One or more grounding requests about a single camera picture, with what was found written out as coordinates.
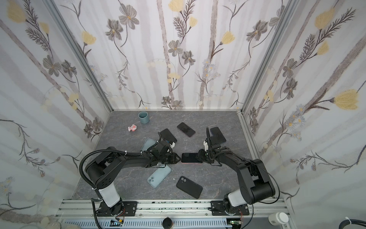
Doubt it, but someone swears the clear teal phone case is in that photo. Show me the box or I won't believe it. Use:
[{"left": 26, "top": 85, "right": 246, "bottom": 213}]
[{"left": 141, "top": 138, "right": 157, "bottom": 151}]

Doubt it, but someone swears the black smartphone far right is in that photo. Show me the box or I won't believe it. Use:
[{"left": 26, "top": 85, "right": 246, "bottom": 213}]
[{"left": 210, "top": 127, "right": 226, "bottom": 145}]

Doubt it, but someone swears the blue-edged smartphone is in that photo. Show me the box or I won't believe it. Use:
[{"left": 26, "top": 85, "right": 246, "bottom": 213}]
[{"left": 160, "top": 128, "right": 177, "bottom": 145}]

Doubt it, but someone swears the black phone case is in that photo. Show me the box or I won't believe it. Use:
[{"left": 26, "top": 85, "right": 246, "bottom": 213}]
[{"left": 176, "top": 176, "right": 203, "bottom": 199}]

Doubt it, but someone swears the teal ceramic cup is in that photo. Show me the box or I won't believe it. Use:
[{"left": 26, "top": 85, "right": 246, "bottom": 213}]
[{"left": 138, "top": 111, "right": 150, "bottom": 124}]

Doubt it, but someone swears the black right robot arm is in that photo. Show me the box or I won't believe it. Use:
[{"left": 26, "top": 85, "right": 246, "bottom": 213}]
[{"left": 196, "top": 128, "right": 277, "bottom": 215}]

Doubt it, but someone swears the pink phone case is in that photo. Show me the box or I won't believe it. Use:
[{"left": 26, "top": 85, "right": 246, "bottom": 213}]
[{"left": 181, "top": 152, "right": 204, "bottom": 164}]

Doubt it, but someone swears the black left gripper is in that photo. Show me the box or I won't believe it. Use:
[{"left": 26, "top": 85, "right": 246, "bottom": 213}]
[{"left": 158, "top": 153, "right": 183, "bottom": 165}]

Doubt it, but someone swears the black knob on rail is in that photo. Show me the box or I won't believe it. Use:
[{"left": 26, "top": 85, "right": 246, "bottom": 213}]
[{"left": 162, "top": 217, "right": 174, "bottom": 229}]

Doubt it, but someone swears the purple-edged smartphone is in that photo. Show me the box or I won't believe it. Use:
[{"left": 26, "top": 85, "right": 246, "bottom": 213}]
[{"left": 181, "top": 153, "right": 203, "bottom": 163}]

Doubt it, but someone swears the black smartphone centre back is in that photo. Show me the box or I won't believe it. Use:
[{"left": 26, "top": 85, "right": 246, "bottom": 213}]
[{"left": 177, "top": 122, "right": 196, "bottom": 137}]

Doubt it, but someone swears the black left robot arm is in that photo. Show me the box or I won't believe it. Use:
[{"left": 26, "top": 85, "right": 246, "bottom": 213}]
[{"left": 78, "top": 132, "right": 181, "bottom": 217}]

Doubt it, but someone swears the white cylinder device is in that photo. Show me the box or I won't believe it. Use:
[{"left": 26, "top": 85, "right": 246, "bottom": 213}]
[{"left": 268, "top": 212, "right": 289, "bottom": 226}]

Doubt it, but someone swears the black smartphone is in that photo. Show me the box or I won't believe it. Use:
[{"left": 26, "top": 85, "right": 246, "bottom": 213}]
[
  {"left": 177, "top": 122, "right": 196, "bottom": 137},
  {"left": 210, "top": 127, "right": 226, "bottom": 145}
]

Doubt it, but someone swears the light blue phone case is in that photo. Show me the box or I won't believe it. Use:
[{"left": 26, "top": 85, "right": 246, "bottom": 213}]
[{"left": 147, "top": 164, "right": 172, "bottom": 188}]

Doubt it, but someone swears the pink pig figurine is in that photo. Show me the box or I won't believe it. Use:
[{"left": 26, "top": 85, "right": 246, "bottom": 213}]
[{"left": 128, "top": 125, "right": 137, "bottom": 132}]

